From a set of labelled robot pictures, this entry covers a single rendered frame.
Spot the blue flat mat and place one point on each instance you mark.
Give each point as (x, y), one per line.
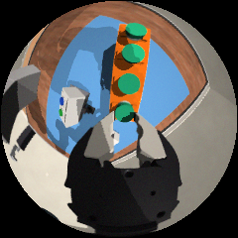
(87, 63)

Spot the orange test tube rack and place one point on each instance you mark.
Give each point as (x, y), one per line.
(120, 67)

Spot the green round cap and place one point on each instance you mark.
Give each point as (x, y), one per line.
(124, 112)
(133, 53)
(135, 31)
(129, 83)

